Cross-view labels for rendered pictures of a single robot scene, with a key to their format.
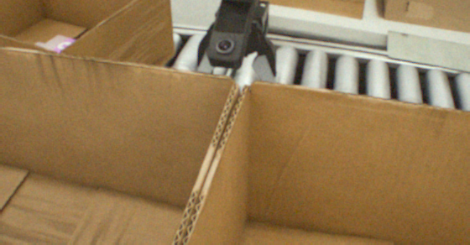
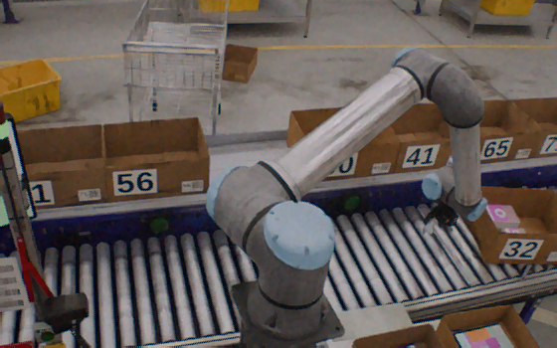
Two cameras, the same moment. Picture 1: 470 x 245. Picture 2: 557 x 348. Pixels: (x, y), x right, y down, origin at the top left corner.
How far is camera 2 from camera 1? 236 cm
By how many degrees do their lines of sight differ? 98
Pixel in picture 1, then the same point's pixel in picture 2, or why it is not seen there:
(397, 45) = (402, 314)
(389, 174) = (370, 158)
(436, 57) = (377, 313)
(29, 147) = (440, 160)
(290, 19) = not seen: hidden behind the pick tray
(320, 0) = (464, 322)
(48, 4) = not seen: outside the picture
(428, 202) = (360, 164)
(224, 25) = not seen: hidden behind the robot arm
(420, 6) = (405, 335)
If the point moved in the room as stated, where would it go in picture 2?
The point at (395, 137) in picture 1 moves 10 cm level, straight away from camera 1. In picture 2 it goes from (373, 150) to (377, 164)
